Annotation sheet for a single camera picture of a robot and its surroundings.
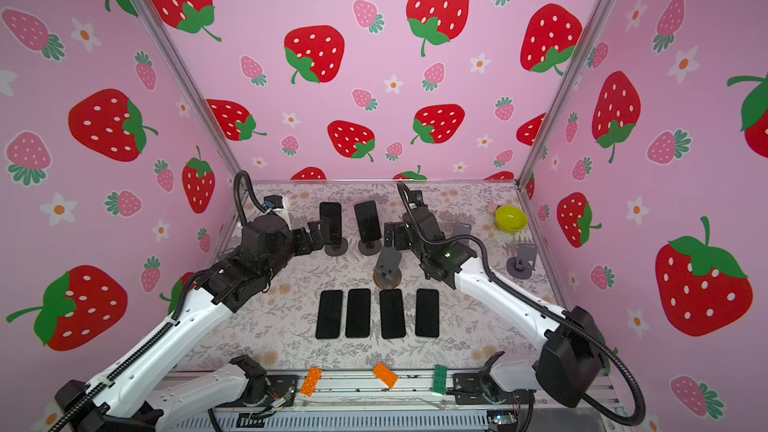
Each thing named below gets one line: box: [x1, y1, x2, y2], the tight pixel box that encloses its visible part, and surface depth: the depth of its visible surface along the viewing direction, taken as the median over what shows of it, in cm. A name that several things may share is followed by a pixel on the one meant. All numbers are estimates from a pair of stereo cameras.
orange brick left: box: [300, 366, 323, 398], surface depth 76 cm
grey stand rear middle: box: [358, 239, 382, 256], surface depth 103 cm
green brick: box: [433, 364, 448, 395], surface depth 76 cm
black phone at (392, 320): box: [379, 289, 406, 339], surface depth 90 cm
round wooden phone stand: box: [373, 268, 402, 289], surface depth 95 cm
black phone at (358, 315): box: [345, 288, 371, 338], surface depth 88 cm
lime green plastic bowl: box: [495, 205, 529, 234], surface depth 110 cm
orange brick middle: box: [372, 362, 399, 389], surface depth 77 cm
